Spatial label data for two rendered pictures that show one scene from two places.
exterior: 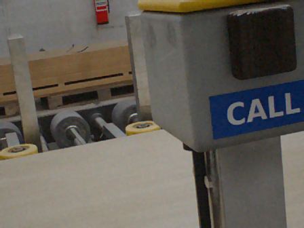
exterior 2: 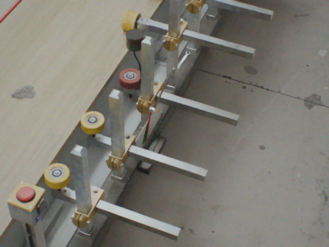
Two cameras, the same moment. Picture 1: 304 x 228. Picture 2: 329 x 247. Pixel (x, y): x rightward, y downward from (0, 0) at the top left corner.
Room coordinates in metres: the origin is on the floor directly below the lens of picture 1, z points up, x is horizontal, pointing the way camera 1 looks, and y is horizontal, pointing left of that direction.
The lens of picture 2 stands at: (-0.50, 0.51, 2.47)
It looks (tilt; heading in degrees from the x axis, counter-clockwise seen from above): 47 degrees down; 306
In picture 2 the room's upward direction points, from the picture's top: 2 degrees clockwise
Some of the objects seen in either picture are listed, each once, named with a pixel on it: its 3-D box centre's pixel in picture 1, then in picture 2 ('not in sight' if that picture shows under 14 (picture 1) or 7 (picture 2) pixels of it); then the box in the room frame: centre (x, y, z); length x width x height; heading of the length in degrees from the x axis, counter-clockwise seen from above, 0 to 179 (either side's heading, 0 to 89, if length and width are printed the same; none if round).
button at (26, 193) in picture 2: not in sight; (25, 194); (0.30, -0.04, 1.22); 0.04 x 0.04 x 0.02
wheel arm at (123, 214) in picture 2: not in sight; (115, 212); (0.29, -0.35, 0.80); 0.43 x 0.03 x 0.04; 15
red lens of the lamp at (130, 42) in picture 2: not in sight; (134, 37); (0.54, -0.76, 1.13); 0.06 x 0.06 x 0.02
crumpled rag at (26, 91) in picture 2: not in sight; (23, 90); (0.83, -0.49, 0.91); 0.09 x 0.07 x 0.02; 49
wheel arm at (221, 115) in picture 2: not in sight; (180, 103); (0.40, -0.84, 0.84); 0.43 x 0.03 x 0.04; 15
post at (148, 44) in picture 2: not in sight; (147, 90); (0.50, -0.78, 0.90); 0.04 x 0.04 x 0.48; 15
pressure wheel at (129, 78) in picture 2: not in sight; (130, 86); (0.59, -0.79, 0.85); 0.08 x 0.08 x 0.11
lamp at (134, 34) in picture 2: not in sight; (135, 59); (0.54, -0.76, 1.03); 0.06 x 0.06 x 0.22; 15
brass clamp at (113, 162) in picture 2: not in sight; (121, 152); (0.44, -0.56, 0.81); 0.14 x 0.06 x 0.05; 105
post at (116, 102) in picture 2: not in sight; (117, 143); (0.43, -0.53, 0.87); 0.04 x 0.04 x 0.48; 15
